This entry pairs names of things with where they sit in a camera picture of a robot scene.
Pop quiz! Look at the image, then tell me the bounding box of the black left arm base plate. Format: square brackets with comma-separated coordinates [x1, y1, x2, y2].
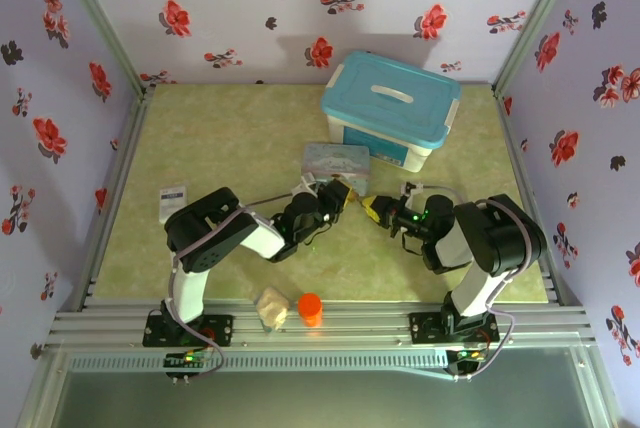
[143, 312, 235, 348]

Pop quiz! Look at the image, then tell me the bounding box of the blue lidded white storage box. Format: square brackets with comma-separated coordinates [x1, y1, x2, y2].
[319, 50, 462, 175]

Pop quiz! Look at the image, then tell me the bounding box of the aluminium frame post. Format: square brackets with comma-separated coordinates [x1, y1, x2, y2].
[492, 0, 587, 97]
[47, 0, 151, 97]

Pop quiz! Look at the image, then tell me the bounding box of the orange plastic cup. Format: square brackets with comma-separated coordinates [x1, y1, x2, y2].
[297, 292, 324, 328]

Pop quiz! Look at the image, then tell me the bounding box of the aluminium side rail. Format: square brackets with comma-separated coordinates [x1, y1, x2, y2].
[74, 87, 156, 312]
[494, 87, 576, 307]

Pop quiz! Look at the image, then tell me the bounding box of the grey slotted cable duct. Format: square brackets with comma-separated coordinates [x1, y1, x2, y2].
[67, 350, 451, 374]

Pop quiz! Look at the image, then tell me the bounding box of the grey metal shelf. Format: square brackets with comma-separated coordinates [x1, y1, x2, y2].
[14, 342, 621, 428]

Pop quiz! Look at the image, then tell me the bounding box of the grey left arm cable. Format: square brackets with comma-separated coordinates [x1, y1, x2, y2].
[168, 190, 301, 377]

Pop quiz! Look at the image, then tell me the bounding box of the beige crumpled bag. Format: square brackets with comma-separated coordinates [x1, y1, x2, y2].
[254, 286, 291, 333]

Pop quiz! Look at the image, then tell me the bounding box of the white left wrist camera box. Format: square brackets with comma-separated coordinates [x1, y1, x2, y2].
[297, 172, 322, 197]

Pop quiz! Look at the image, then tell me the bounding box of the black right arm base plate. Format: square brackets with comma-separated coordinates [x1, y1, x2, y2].
[408, 311, 500, 347]

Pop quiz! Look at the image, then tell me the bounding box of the wide aluminium base rail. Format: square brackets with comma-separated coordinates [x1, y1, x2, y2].
[47, 297, 599, 350]

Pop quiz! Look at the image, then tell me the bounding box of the pale blue cartoon tin box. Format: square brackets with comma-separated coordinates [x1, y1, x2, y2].
[301, 142, 372, 193]

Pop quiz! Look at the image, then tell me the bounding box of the white card with blue print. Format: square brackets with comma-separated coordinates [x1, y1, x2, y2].
[158, 181, 189, 224]

